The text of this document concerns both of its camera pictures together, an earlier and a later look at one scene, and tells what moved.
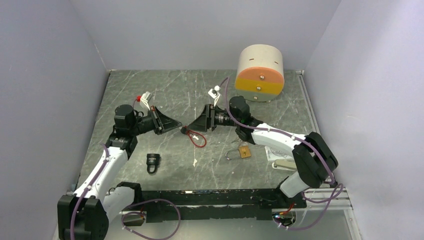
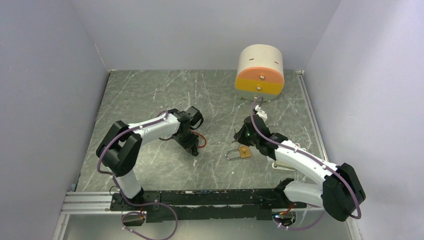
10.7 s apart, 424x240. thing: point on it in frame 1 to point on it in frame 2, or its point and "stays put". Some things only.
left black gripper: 162,123 to 193,142
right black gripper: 205,121 to 240,136
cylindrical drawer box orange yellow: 260,76 stays put
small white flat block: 284,164 stays put
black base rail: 232,205 stays put
